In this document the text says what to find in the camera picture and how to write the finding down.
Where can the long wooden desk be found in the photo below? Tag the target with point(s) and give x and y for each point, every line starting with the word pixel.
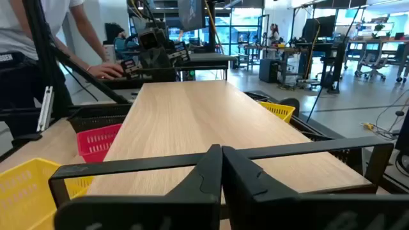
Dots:
pixel 383 41

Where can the black desk monitor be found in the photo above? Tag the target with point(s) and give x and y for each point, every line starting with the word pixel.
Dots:
pixel 319 28

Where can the white metal bracket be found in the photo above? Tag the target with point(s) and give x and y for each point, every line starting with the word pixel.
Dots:
pixel 44 108

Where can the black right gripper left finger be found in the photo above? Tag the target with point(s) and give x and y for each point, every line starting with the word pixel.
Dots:
pixel 143 214

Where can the yellow plastic basket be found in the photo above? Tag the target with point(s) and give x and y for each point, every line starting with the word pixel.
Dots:
pixel 22 198
pixel 278 110

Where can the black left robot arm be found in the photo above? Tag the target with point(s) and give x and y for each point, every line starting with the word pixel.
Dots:
pixel 159 74

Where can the yellow power plug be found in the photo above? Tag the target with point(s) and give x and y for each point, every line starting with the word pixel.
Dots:
pixel 368 126

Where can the black workbench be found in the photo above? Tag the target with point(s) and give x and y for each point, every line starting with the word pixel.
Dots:
pixel 207 59

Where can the red plastic basket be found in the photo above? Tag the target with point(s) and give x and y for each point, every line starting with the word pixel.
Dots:
pixel 96 143

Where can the black table rig frame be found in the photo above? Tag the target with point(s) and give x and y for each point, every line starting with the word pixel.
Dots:
pixel 60 80

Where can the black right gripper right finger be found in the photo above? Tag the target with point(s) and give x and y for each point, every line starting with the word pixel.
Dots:
pixel 303 214

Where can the black plastic basket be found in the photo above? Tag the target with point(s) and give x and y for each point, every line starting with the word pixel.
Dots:
pixel 96 119
pixel 319 135

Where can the dark computer tower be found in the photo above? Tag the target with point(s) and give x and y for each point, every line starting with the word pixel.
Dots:
pixel 268 70

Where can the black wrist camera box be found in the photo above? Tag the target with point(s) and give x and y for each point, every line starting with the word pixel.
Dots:
pixel 147 40

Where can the person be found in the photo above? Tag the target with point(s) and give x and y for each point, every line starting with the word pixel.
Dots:
pixel 12 25
pixel 274 35

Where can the dark hanging monitor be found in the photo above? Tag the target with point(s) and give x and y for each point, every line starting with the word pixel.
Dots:
pixel 191 14

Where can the grey office chair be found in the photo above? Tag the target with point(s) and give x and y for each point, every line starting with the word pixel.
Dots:
pixel 372 62

